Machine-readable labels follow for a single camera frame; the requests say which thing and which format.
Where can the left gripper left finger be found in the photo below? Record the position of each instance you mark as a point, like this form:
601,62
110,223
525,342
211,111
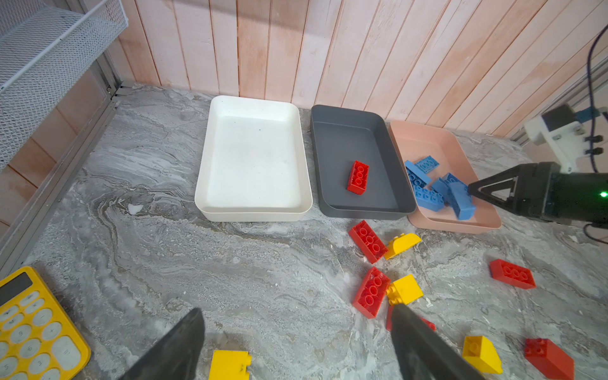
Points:
176,355

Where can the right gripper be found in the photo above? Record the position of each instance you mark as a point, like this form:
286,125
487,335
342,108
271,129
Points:
530,189

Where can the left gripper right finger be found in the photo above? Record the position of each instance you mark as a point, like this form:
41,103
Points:
421,353

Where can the red lego brick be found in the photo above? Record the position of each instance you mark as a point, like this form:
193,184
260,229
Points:
368,242
549,359
371,293
512,274
357,182

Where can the blue lego brick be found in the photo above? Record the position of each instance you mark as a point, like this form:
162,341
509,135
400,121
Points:
416,175
427,164
428,199
440,185

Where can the blue lego brick low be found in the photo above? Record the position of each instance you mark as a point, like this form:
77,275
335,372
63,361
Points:
461,201

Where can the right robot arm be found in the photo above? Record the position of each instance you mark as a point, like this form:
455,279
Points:
578,197

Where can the yellow lego brick far left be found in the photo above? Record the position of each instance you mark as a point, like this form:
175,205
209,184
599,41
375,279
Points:
230,365

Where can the yellow sloped lego centre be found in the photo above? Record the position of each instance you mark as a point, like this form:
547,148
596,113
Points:
479,352

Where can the yellow lego brick centre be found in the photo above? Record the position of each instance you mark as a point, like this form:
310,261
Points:
404,291

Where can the pink plastic tray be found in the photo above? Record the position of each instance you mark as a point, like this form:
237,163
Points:
413,142

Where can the yellow curved lego brick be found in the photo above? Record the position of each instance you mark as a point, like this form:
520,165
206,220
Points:
401,244

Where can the yellow calculator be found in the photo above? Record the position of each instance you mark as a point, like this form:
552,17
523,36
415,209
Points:
38,339

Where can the dark grey plastic tray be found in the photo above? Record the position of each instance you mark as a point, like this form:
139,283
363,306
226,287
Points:
340,138

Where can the white plastic tray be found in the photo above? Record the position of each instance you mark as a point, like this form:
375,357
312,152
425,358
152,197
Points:
254,165

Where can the white wire mesh shelf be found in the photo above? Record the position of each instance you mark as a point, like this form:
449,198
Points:
45,50

